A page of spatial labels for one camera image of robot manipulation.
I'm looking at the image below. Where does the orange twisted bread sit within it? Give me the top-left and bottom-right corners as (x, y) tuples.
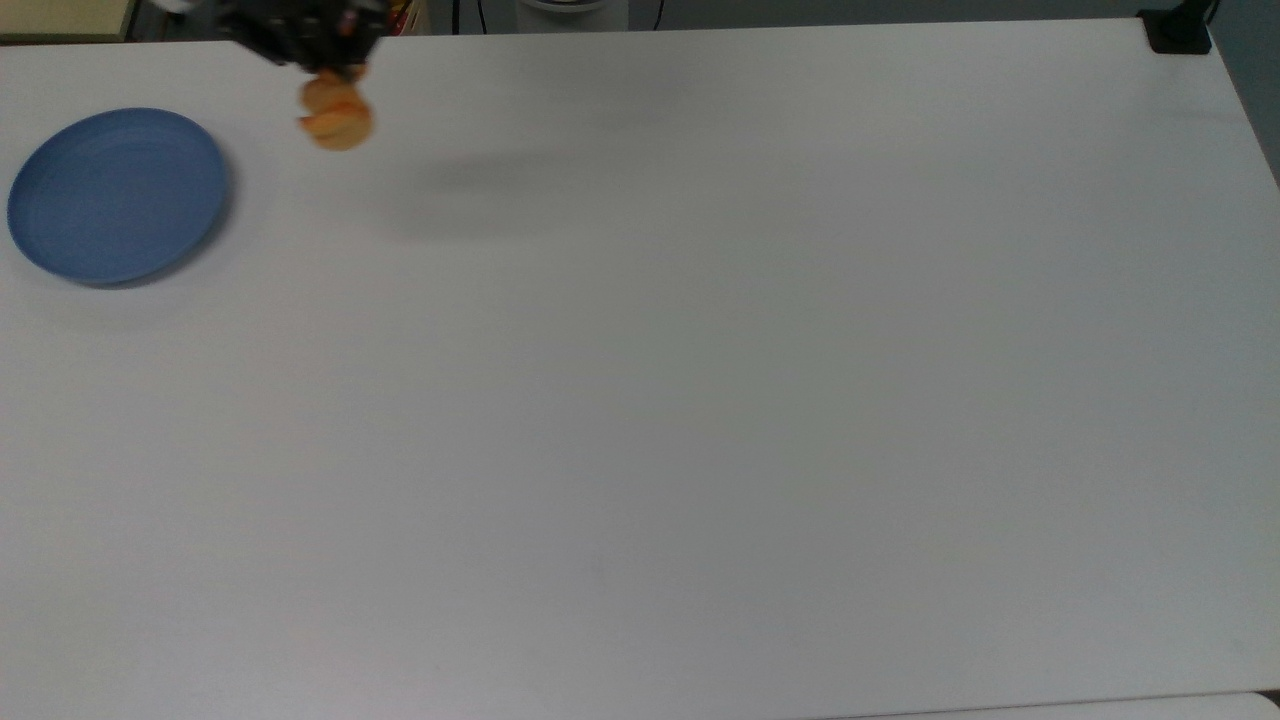
(296, 66), (375, 153)

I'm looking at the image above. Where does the black corner table clamp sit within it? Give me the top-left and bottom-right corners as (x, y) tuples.
(1138, 0), (1215, 56)

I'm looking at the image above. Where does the blue round plate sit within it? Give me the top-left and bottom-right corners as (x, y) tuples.
(6, 107), (231, 289)

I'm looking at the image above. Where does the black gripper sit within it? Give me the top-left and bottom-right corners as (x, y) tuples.
(214, 0), (389, 85)

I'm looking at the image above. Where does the beige cabinet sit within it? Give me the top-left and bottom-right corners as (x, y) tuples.
(0, 0), (139, 44)

